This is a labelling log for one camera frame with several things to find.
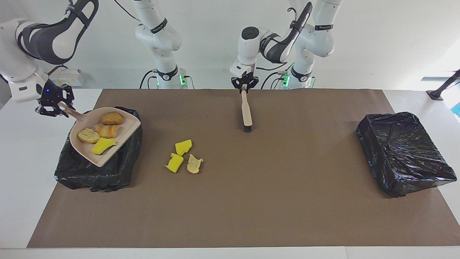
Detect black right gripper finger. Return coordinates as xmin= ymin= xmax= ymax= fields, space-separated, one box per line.
xmin=61 ymin=85 xmax=75 ymax=108
xmin=36 ymin=105 xmax=61 ymax=117

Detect beige brush black bristles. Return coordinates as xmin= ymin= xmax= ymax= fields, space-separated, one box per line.
xmin=240 ymin=88 xmax=253 ymax=132

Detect pale bread chunk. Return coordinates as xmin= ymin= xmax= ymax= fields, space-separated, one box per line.
xmin=78 ymin=128 xmax=101 ymax=144

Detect brown bread roll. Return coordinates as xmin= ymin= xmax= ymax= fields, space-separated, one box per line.
xmin=100 ymin=112 xmax=124 ymax=126

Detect sliced bread loaf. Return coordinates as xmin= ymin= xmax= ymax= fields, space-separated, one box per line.
xmin=95 ymin=124 xmax=120 ymax=139

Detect yellow green sponge piece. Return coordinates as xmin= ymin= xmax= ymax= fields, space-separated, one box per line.
xmin=91 ymin=138 xmax=117 ymax=155

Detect beige plastic dustpan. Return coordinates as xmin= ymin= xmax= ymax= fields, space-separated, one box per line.
xmin=57 ymin=102 xmax=141 ymax=168

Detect pale yellow scrap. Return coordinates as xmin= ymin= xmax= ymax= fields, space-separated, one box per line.
xmin=187 ymin=154 xmax=204 ymax=174

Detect black bag lined bin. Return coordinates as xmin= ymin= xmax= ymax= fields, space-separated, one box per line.
xmin=356 ymin=112 xmax=457 ymax=198
xmin=54 ymin=106 xmax=143 ymax=192

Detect brown paper table mat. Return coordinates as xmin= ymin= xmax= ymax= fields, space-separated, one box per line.
xmin=27 ymin=89 xmax=460 ymax=248

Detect black base cable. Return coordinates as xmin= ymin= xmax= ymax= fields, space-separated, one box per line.
xmin=139 ymin=69 xmax=158 ymax=89
xmin=261 ymin=63 xmax=293 ymax=89

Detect white wall socket box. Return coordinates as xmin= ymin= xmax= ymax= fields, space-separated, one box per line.
xmin=49 ymin=68 xmax=86 ymax=87

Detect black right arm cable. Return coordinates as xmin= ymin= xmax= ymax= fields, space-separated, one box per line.
xmin=47 ymin=0 xmax=141 ymax=77

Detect black camera stand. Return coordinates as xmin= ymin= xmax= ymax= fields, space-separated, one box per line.
xmin=426 ymin=69 xmax=460 ymax=101

